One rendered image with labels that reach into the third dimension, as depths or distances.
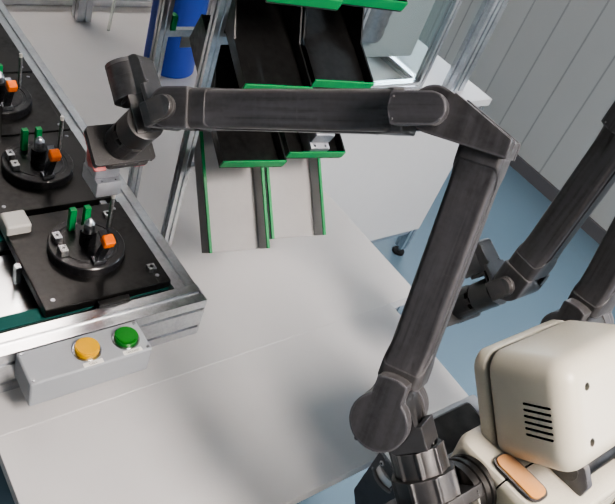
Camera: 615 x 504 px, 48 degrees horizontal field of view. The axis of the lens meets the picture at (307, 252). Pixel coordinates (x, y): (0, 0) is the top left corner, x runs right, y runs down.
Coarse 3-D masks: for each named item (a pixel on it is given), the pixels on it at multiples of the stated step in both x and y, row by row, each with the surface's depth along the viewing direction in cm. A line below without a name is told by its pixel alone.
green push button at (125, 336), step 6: (120, 330) 120; (126, 330) 120; (132, 330) 120; (114, 336) 119; (120, 336) 119; (126, 336) 119; (132, 336) 119; (120, 342) 118; (126, 342) 118; (132, 342) 119
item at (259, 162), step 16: (208, 16) 129; (192, 32) 132; (224, 32) 134; (192, 48) 133; (224, 48) 137; (224, 64) 135; (224, 80) 134; (224, 144) 128; (240, 144) 130; (256, 144) 132; (272, 144) 133; (224, 160) 125; (240, 160) 129; (256, 160) 128; (272, 160) 129
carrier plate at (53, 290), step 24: (48, 216) 135; (96, 216) 139; (120, 216) 141; (24, 240) 128; (144, 240) 138; (24, 264) 124; (48, 264) 126; (120, 264) 131; (144, 264) 133; (48, 288) 122; (72, 288) 123; (96, 288) 125; (120, 288) 127; (144, 288) 129; (48, 312) 119
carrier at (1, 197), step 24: (0, 144) 146; (24, 144) 142; (48, 144) 148; (72, 144) 153; (0, 168) 140; (24, 168) 140; (72, 168) 144; (0, 192) 135; (24, 192) 138; (48, 192) 140; (72, 192) 142
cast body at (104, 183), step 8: (88, 168) 117; (88, 176) 118; (96, 176) 116; (104, 176) 117; (112, 176) 118; (88, 184) 119; (96, 184) 116; (104, 184) 116; (112, 184) 117; (120, 184) 118; (96, 192) 117; (104, 192) 117; (112, 192) 118
